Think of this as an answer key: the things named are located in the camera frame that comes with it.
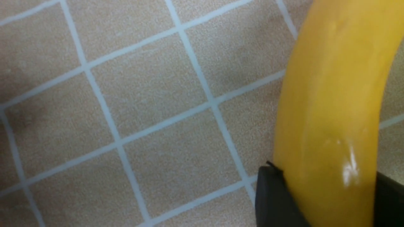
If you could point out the yellow toy banana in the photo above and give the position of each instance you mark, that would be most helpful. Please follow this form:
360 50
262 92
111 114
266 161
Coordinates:
327 125

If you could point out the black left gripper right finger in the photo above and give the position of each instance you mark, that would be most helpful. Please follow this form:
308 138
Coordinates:
389 202

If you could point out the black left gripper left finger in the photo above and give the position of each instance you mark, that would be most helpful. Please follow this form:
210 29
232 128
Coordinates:
274 205

